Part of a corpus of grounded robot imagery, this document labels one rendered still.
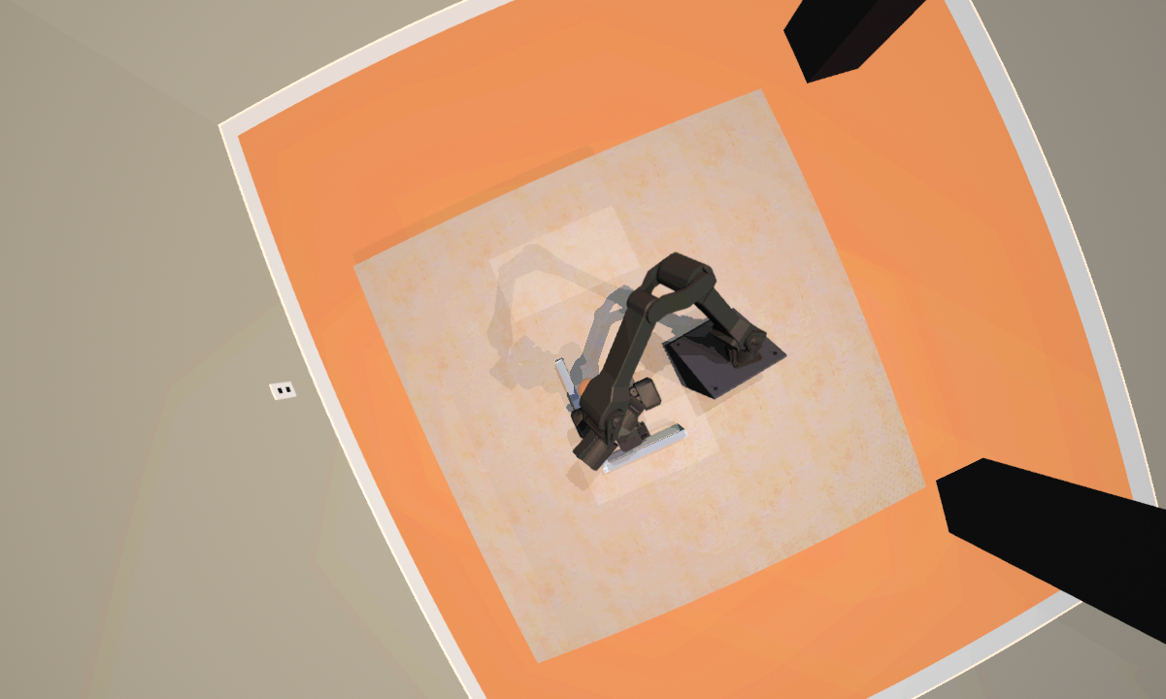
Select low clear glass walls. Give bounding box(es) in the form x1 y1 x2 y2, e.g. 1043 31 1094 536
563 359 682 463

